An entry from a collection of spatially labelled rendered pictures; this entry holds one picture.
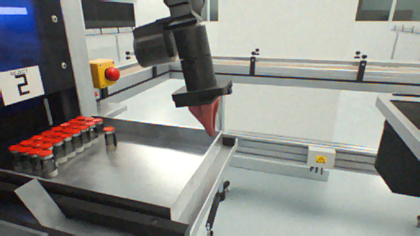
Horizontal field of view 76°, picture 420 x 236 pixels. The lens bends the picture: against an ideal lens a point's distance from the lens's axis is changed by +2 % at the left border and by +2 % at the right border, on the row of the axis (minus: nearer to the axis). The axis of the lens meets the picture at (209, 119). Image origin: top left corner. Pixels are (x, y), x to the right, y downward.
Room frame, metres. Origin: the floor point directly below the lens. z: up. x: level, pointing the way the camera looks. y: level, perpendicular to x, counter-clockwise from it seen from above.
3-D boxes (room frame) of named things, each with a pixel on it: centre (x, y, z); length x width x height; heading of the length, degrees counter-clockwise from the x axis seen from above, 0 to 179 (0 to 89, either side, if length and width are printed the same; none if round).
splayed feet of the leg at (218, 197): (1.38, -0.06, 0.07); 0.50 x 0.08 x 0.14; 163
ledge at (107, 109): (0.79, 0.35, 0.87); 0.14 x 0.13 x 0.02; 73
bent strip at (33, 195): (0.27, 0.18, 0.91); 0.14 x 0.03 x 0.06; 72
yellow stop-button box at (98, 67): (0.76, 0.32, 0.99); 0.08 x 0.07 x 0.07; 73
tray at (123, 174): (0.45, 0.17, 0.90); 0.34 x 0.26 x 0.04; 72
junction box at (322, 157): (1.16, -0.55, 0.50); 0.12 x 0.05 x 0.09; 73
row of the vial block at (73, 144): (0.49, 0.28, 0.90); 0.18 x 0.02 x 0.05; 162
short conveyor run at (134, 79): (1.08, 0.37, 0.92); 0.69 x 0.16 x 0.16; 163
